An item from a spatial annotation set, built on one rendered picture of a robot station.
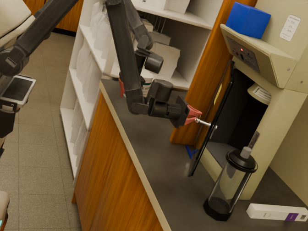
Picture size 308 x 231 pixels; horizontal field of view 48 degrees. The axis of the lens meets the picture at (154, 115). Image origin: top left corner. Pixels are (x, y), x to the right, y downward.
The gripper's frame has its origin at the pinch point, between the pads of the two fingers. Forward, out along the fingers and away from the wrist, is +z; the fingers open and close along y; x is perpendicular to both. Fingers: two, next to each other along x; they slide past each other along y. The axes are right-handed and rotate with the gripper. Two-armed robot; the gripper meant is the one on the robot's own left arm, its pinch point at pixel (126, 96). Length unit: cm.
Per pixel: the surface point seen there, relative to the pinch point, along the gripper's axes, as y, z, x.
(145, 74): 20.1, 0.8, 32.9
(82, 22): 12, 16, 178
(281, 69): 28, -37, -46
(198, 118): 14.2, -11.1, -34.7
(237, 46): 25, -37, -24
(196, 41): 75, -11, 90
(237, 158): 21, -8, -53
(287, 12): 33, -53, -32
